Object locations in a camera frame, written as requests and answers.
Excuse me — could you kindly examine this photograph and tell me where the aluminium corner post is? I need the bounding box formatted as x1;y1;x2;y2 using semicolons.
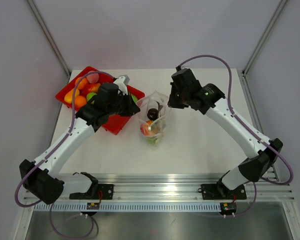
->
241;0;290;76
25;0;71;78

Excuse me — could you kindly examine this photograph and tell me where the yellow orange mango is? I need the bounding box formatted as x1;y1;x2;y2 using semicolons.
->
63;88;80;104

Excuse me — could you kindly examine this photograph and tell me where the green grape bunch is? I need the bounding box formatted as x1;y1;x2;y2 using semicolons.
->
146;136;161;146

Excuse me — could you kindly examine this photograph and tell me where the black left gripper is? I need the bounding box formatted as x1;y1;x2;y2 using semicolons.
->
107;90;140;117

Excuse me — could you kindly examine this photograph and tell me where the clear zip top bag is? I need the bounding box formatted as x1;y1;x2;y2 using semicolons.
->
136;91;171;149

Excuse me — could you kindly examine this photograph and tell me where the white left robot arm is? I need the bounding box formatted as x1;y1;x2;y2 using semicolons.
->
18;79;140;205

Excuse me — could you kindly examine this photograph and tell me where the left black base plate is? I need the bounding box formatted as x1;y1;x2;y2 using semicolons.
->
69;183;115;200

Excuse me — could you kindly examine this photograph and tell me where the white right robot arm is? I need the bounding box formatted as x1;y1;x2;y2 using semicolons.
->
168;68;283;199

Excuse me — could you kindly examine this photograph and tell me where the right aluminium corner post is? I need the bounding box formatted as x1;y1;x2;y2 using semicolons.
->
241;0;290;76

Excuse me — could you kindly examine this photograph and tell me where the green bitter gourd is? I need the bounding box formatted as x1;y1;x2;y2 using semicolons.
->
131;94;138;103

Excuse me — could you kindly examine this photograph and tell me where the white slotted cable duct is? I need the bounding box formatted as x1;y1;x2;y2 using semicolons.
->
34;201;221;213

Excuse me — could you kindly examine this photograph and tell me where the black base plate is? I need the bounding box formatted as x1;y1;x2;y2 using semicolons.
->
69;183;115;200
197;183;247;200

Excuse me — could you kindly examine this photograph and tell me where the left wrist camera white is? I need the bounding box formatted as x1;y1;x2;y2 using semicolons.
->
113;75;130;95

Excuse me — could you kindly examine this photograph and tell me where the green apple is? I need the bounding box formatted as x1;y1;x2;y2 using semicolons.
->
86;92;97;102

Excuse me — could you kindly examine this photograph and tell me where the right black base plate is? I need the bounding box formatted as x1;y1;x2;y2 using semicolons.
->
197;183;247;200

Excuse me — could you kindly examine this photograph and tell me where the left aluminium corner post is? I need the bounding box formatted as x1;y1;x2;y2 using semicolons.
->
25;0;71;78

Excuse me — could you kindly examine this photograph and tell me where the pink peach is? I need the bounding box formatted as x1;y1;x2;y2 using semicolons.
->
86;71;100;84

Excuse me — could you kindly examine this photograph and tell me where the orange fruit lower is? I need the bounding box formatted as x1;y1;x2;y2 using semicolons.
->
74;95;87;109

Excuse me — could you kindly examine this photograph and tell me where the orange fruit upper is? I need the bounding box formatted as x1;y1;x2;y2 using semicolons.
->
75;77;89;90

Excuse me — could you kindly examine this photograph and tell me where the orange fruit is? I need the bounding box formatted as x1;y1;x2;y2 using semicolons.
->
74;95;87;109
75;77;89;90

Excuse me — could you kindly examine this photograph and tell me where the dark purple mangosteen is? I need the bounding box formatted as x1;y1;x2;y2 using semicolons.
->
147;108;158;121

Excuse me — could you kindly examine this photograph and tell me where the red plastic tray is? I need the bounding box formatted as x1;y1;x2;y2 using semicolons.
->
55;65;146;136

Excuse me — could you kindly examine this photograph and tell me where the grey toy fish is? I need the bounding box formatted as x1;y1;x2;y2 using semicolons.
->
157;101;163;118

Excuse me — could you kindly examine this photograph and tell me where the orange bell pepper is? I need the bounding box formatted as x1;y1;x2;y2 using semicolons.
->
139;120;163;137

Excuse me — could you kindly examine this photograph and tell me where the aluminium rail frame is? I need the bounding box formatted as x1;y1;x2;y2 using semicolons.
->
22;69;296;203

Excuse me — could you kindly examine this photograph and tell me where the red yellow mango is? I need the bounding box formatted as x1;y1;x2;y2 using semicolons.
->
81;83;101;95

